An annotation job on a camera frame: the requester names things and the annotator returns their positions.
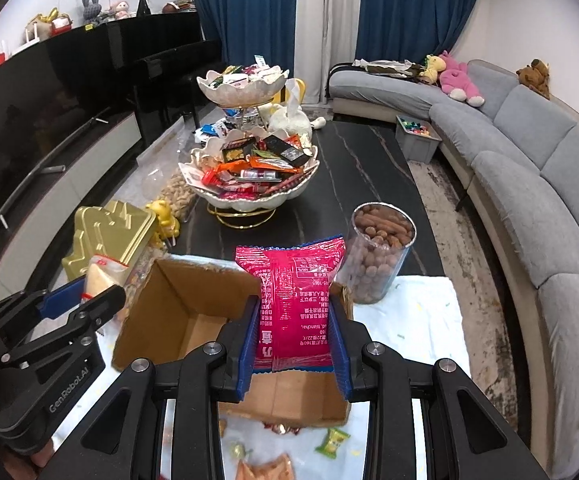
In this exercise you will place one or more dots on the grey toy storage bin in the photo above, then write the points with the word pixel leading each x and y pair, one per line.
pixel 414 145

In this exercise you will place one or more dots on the clear candy jar gold lid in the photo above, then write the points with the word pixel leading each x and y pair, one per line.
pixel 104 235

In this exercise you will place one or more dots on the light blue patterned tablecloth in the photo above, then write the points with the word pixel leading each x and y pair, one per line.
pixel 409 330

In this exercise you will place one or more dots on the brown plush bear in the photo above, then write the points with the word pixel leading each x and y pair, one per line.
pixel 534 75

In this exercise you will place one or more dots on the grey patterned rug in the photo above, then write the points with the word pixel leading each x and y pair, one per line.
pixel 449 200

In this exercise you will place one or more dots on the yellow plush toy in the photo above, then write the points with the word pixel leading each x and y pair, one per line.
pixel 432 67

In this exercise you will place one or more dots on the grey television cabinet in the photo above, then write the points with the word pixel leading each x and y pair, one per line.
pixel 69 180

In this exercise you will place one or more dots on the white sheer curtain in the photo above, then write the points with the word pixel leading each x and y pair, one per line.
pixel 329 20

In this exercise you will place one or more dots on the grey remote control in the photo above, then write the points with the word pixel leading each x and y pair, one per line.
pixel 54 168

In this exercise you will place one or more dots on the pile of blue snack packets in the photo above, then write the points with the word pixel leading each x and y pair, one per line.
pixel 209 131

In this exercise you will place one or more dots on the white two-tier shell bowl stand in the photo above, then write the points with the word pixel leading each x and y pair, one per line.
pixel 249 205

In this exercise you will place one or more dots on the white snack packet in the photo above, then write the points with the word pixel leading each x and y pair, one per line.
pixel 104 275

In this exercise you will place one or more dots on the clear bag of peanuts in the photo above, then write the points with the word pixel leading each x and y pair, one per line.
pixel 177 192

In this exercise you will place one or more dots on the large pile of snack packets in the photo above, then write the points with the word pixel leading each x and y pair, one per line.
pixel 249 165

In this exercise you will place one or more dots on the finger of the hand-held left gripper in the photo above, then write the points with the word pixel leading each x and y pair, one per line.
pixel 102 305
pixel 62 297

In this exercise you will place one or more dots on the brown cardboard box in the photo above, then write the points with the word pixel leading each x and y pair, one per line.
pixel 184 300

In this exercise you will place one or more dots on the yellow toy figure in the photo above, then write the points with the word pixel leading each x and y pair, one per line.
pixel 162 215

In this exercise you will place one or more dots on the blue curtain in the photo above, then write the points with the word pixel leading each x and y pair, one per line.
pixel 249 10
pixel 419 5

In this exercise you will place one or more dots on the black upright piano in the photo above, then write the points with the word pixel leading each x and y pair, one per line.
pixel 169 35

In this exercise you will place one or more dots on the green candy packet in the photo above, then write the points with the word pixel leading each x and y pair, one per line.
pixel 333 442

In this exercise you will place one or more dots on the black metronome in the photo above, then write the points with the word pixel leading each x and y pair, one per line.
pixel 143 6

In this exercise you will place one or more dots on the small pile of snack packets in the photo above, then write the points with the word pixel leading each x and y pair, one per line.
pixel 242 76

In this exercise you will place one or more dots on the gold ornament on white stand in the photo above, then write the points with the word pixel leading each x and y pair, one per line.
pixel 39 25

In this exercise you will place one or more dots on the small red box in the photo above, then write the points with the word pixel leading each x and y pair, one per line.
pixel 62 22

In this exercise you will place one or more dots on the white plush toy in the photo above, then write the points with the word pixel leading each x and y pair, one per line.
pixel 289 120

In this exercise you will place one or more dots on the gold candy packet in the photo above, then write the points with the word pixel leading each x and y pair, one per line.
pixel 221 427

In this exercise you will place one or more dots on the yellow plastic stool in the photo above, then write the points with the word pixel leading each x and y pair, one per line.
pixel 292 91

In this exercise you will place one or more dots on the person's left hand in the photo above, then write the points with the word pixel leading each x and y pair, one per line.
pixel 32 466

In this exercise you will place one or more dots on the black television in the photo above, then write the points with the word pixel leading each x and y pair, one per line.
pixel 34 110

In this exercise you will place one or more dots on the pink doll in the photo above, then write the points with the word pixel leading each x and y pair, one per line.
pixel 121 10

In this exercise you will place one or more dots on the red snack packet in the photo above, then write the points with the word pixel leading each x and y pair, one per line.
pixel 294 300

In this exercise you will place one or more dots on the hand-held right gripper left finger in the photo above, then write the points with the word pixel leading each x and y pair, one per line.
pixel 247 355

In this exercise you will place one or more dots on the orange snack packet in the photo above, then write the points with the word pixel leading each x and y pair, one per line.
pixel 264 470

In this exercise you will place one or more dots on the grey curved sofa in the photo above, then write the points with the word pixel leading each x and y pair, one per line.
pixel 519 185

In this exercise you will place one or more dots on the pink plush toy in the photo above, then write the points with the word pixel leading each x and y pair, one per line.
pixel 457 80

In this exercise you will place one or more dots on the grey rabbit plush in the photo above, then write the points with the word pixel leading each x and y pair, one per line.
pixel 90 5

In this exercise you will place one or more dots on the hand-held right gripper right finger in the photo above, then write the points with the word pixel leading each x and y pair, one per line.
pixel 339 350

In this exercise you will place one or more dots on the crumpled clothes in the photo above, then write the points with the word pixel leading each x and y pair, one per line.
pixel 384 66

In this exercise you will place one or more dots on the pale green candy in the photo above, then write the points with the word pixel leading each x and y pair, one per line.
pixel 240 449

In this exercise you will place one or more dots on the red twist-wrapped candy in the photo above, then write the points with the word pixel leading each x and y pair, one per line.
pixel 280 428

